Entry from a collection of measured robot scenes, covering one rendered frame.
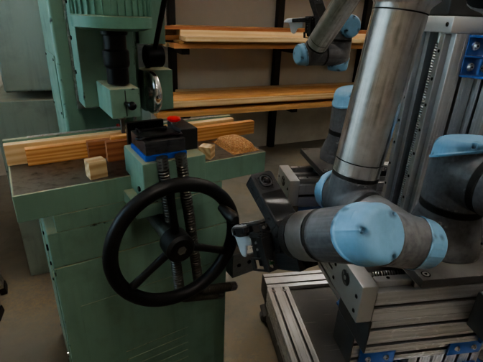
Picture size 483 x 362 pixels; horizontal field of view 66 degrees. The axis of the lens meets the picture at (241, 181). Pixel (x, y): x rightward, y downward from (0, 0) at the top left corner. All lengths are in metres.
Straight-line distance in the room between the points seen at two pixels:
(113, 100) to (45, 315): 1.23
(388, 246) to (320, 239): 0.08
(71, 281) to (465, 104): 0.99
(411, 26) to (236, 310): 1.47
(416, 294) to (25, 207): 0.79
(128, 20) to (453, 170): 0.70
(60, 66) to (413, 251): 0.95
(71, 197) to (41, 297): 1.22
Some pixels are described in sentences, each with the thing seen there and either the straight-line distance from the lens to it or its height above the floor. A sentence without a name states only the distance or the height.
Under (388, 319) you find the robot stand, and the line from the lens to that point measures 0.86.
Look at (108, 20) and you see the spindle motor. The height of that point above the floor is 1.22.
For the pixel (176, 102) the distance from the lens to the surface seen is 2.92.
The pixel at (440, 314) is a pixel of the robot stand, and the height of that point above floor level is 0.68.
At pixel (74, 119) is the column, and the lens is 1.16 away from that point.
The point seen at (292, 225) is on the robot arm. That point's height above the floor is 0.97.
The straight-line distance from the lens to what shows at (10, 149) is 0.99.
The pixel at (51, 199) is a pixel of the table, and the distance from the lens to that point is 0.85.
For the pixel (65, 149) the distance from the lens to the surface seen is 0.98.
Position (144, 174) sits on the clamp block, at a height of 0.94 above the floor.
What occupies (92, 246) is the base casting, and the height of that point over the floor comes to 0.74.
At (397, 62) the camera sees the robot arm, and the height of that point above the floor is 1.19.
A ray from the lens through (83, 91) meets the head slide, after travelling 1.06.
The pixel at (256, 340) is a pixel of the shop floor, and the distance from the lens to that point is 1.69.
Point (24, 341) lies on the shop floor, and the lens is 1.85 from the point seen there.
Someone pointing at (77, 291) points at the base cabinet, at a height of 0.63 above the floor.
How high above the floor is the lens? 1.24
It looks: 24 degrees down
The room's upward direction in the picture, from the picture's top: 2 degrees clockwise
